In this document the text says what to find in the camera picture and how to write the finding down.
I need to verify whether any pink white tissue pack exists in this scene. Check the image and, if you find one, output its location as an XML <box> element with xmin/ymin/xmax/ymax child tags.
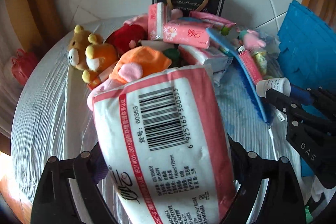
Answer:
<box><xmin>92</xmin><ymin>65</ymin><xmax>235</xmax><ymax>223</ymax></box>

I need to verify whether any orange small box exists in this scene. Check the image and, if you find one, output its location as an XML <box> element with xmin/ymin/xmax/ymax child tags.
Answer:
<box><xmin>87</xmin><ymin>69</ymin><xmax>110</xmax><ymax>90</ymax></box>

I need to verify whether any blue plastic crate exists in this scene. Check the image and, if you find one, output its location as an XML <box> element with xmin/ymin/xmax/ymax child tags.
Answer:
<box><xmin>277</xmin><ymin>0</ymin><xmax>336</xmax><ymax>177</ymax></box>

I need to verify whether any red plush toy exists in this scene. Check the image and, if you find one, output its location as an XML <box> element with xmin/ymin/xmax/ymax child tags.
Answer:
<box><xmin>105</xmin><ymin>24</ymin><xmax>147</xmax><ymax>56</ymax></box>

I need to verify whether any brown teddy bear plush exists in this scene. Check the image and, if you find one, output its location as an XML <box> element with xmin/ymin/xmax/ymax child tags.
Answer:
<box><xmin>68</xmin><ymin>25</ymin><xmax>118</xmax><ymax>84</ymax></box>

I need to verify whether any upright pink tissue pack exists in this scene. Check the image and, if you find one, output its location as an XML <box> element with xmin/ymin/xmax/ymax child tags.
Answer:
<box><xmin>147</xmin><ymin>2</ymin><xmax>171</xmax><ymax>40</ymax></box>

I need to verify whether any red plastic bag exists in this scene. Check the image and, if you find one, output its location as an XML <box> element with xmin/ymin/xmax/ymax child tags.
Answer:
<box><xmin>11</xmin><ymin>49</ymin><xmax>39</xmax><ymax>86</ymax></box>

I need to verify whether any wooden bed post left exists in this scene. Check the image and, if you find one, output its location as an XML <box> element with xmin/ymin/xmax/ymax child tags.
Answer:
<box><xmin>5</xmin><ymin>0</ymin><xmax>66</xmax><ymax>57</ymax></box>

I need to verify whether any white tube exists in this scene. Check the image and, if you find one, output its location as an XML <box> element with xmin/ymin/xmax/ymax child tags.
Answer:
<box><xmin>256</xmin><ymin>77</ymin><xmax>291</xmax><ymax>98</ymax></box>

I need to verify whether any pink pig small plush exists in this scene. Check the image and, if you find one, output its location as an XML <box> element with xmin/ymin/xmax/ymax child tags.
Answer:
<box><xmin>239</xmin><ymin>30</ymin><xmax>266</xmax><ymax>51</ymax></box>

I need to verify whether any orange plush toy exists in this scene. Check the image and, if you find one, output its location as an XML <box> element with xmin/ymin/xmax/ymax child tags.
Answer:
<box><xmin>109</xmin><ymin>46</ymin><xmax>172</xmax><ymax>84</ymax></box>

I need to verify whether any pink green wipes pack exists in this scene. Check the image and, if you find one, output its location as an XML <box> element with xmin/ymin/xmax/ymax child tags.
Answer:
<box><xmin>189</xmin><ymin>11</ymin><xmax>236</xmax><ymax>28</ymax></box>

